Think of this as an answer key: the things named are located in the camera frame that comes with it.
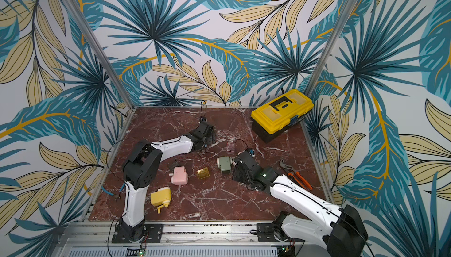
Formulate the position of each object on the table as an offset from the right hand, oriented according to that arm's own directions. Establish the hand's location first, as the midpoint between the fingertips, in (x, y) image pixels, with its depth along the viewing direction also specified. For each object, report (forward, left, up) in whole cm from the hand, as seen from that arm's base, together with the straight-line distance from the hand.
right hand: (234, 172), depth 80 cm
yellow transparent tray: (+5, +15, -10) cm, 19 cm away
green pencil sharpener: (+8, +4, -7) cm, 12 cm away
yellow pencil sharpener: (-8, +32, -6) cm, 34 cm away
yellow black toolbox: (+26, -20, +6) cm, 33 cm away
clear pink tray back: (+20, +1, -10) cm, 22 cm away
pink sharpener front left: (+2, +26, -7) cm, 27 cm away
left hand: (+25, +14, -6) cm, 29 cm away
